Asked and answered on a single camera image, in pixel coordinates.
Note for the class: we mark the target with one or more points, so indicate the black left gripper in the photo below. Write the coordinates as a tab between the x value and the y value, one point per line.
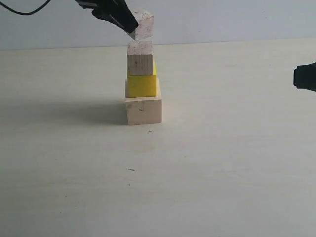
113	11

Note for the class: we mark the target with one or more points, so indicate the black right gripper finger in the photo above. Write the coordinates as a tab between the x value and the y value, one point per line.
304	77

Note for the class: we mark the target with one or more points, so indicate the small wooden cube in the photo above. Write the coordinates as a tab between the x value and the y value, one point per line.
145	24

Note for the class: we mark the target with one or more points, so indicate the medium wooden cube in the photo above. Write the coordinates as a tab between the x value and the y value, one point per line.
140	60

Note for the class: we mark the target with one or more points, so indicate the yellow cube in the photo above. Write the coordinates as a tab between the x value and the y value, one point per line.
142	85

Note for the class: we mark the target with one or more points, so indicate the large wooden cube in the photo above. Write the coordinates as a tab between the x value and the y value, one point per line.
143	110

